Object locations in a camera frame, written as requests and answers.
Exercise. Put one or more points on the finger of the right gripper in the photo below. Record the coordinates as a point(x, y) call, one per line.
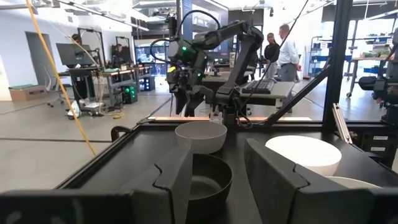
point(202, 93)
point(180, 102)

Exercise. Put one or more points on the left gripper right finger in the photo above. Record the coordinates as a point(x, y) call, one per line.
point(280, 193)

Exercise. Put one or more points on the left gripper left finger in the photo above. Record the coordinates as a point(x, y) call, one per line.
point(146, 199)

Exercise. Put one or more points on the white bowl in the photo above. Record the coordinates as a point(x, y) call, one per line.
point(304, 152)

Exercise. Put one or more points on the light grey bowl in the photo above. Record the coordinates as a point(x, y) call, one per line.
point(351, 183)

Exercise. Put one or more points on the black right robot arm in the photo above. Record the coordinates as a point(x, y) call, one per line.
point(242, 59)

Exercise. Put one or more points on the computer tower green lights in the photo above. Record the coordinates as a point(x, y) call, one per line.
point(129, 93)

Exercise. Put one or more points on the black keyboard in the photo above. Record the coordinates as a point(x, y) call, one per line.
point(258, 87)

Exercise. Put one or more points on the black bowl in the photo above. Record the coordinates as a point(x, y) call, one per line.
point(214, 174)

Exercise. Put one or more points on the wood-topped workbench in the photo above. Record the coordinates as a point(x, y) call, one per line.
point(118, 73)

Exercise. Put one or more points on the person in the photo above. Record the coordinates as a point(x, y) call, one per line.
point(287, 53)
point(76, 38)
point(272, 51)
point(394, 53)
point(117, 49)

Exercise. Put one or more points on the grey desk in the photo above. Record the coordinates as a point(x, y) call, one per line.
point(283, 90)

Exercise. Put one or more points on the silver aluminium extrusion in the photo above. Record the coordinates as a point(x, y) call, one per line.
point(341, 123)

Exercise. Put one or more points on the black standing desk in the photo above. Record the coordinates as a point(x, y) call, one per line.
point(82, 84)

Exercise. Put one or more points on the white plastic bag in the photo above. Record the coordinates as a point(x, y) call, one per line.
point(74, 110)

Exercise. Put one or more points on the black labelled box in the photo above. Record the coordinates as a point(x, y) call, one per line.
point(377, 146)

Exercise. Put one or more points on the black monitor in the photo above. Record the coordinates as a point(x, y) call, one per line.
point(73, 54)

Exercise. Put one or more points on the blue shelf rack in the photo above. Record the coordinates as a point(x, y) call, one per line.
point(317, 57)

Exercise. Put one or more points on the white chair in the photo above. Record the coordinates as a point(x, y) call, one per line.
point(48, 81)

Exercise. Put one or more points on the black machine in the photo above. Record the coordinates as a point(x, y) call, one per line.
point(382, 88)

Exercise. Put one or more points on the cardboard box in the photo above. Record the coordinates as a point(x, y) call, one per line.
point(28, 93)

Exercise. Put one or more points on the grey workbench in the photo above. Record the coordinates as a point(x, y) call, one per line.
point(370, 58)

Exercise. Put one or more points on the black metal frame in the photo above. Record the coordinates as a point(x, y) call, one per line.
point(337, 62)

